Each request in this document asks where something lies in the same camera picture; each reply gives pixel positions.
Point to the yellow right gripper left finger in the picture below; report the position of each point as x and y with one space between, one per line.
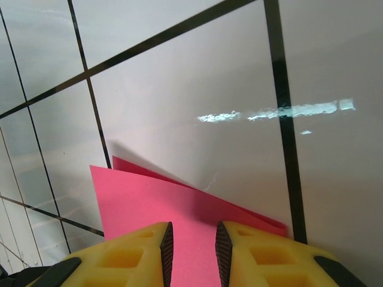
149 245

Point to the pink cloth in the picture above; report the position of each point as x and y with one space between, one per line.
143 194

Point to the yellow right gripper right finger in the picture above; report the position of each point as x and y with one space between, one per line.
242 242

